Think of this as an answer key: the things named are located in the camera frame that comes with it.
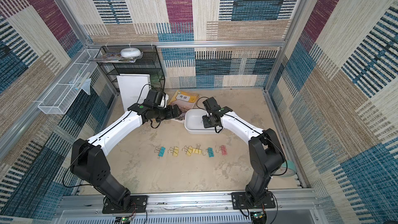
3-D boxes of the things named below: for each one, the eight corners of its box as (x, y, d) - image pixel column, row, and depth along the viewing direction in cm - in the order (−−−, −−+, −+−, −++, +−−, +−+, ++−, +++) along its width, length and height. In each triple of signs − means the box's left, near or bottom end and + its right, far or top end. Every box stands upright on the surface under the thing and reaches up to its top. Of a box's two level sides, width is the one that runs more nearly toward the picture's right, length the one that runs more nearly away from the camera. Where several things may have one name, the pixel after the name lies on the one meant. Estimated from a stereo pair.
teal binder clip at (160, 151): (154, 156, 90) (153, 155, 89) (156, 148, 94) (155, 146, 92) (164, 156, 90) (163, 155, 89) (165, 147, 94) (165, 146, 92)
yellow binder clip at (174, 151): (167, 156, 90) (167, 155, 89) (168, 148, 94) (168, 146, 92) (178, 156, 90) (177, 155, 89) (179, 148, 94) (178, 146, 92)
